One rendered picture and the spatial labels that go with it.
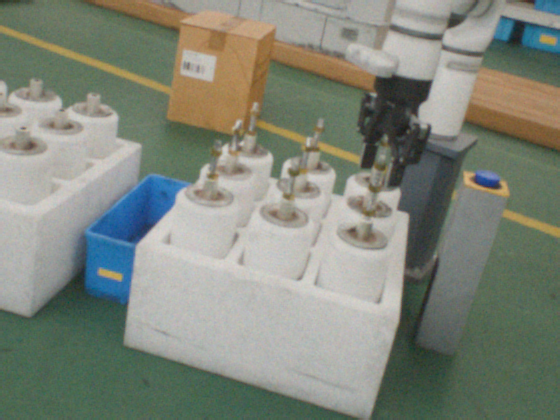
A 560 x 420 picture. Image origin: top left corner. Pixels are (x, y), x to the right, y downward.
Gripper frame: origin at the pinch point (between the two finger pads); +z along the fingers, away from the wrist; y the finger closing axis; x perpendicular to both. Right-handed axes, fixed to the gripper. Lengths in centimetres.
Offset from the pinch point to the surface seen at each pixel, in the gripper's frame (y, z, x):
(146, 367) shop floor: 6.7, 35.9, 27.4
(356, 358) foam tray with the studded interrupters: -8.3, 25.9, 1.7
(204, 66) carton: 114, 17, -14
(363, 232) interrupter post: -0.9, 9.5, 0.6
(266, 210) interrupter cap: 8.3, 10.5, 11.9
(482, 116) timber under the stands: 128, 32, -137
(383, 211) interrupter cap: 7.4, 10.5, -8.4
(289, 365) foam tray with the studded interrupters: -2.9, 30.4, 8.9
